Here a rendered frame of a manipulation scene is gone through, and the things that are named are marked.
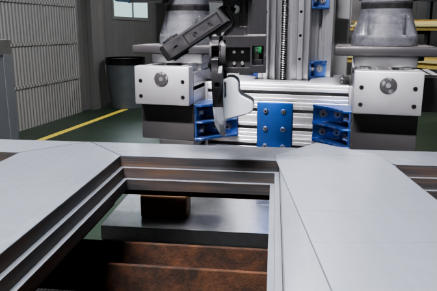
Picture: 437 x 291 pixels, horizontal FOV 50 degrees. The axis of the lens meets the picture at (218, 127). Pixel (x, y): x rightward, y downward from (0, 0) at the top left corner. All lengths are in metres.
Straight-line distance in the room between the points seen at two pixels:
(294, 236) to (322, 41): 0.90
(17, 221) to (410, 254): 0.41
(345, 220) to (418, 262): 0.10
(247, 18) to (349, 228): 0.33
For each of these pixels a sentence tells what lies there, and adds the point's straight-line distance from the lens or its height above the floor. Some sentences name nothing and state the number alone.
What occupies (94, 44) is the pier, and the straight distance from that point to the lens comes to 6.51.
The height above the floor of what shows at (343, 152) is 0.87.
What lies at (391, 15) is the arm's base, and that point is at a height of 1.11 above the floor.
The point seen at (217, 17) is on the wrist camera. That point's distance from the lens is 0.68.
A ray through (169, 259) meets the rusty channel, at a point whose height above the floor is 0.70.
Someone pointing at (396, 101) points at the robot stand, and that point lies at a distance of 1.02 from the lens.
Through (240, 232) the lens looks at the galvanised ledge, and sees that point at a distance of 0.95.
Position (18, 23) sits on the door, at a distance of 5.42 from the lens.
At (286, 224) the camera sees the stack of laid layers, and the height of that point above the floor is 0.87.
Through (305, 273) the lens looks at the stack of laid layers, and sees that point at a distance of 0.43.
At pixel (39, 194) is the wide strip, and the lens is 0.65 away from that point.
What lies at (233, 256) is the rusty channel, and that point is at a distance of 0.79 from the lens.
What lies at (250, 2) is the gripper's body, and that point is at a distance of 0.68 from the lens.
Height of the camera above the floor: 1.08
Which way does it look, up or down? 12 degrees down
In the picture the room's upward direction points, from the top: straight up
